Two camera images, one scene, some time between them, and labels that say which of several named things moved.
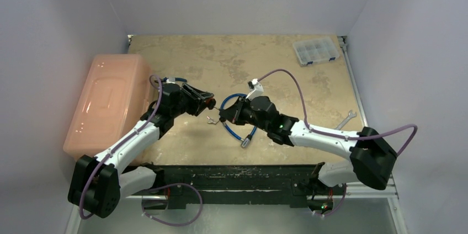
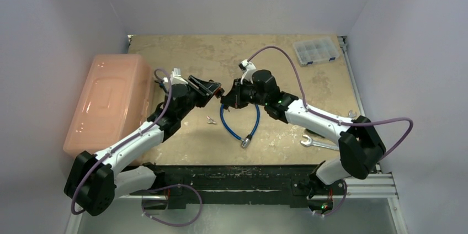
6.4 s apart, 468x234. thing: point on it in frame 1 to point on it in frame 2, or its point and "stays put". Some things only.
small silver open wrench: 350,115 stays put
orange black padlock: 209,103 to 219,92
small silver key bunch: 211,120 stays put
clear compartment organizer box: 315,51 stays put
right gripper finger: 229,114 to 232,99
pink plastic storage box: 118,92 stays put
